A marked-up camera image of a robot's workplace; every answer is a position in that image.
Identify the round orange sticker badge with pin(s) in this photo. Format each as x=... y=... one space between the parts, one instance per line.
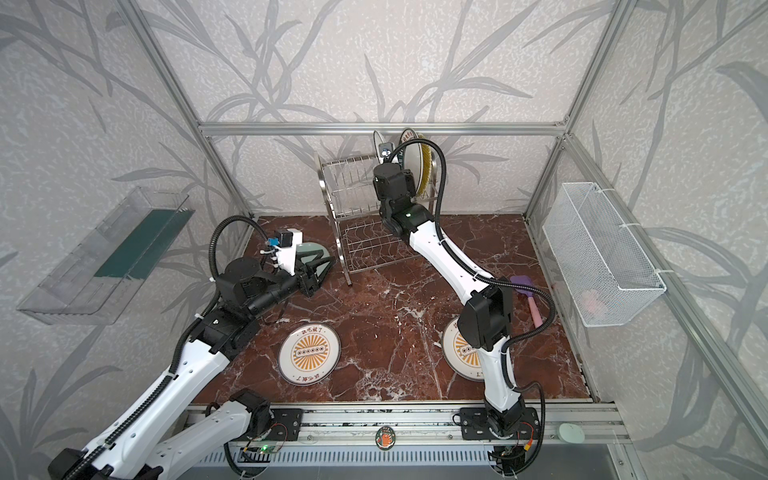
x=385 y=438

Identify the yellow woven pattern plate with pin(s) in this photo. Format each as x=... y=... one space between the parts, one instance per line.
x=426 y=170

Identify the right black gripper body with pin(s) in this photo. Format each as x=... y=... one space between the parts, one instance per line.
x=387 y=159

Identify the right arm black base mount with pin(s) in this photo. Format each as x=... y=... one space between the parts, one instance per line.
x=518 y=423

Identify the clear plastic wall tray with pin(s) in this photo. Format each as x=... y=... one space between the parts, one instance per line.
x=94 y=284

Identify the white plate dark green rim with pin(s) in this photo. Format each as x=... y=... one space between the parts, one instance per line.
x=410 y=159

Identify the orange sunburst plate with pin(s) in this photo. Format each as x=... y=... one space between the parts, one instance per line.
x=309 y=354
x=459 y=354

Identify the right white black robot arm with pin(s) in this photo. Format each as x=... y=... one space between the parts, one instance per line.
x=488 y=302

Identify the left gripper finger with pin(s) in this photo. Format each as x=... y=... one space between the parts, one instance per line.
x=320 y=266
x=310 y=284

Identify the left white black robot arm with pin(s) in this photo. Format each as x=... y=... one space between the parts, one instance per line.
x=136 y=446

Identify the white wire mesh basket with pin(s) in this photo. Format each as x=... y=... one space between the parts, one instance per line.
x=608 y=274

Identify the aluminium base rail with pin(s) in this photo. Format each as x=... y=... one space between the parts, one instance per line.
x=343 y=434

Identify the steel two-tier dish rack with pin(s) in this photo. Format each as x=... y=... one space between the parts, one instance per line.
x=362 y=241

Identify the pale green round puck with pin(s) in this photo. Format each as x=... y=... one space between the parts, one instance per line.
x=571 y=433

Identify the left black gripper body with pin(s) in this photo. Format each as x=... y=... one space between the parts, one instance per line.
x=307 y=282

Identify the pale green flower plate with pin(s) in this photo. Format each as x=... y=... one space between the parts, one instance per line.
x=310 y=250

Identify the purple pink spatula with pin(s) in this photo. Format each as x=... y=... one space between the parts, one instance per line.
x=533 y=308

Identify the white plate thin teal rim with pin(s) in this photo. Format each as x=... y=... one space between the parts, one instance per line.
x=377 y=138

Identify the aluminium cage frame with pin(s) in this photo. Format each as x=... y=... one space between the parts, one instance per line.
x=743 y=393

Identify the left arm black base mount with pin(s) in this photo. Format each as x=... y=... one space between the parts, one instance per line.
x=285 y=425

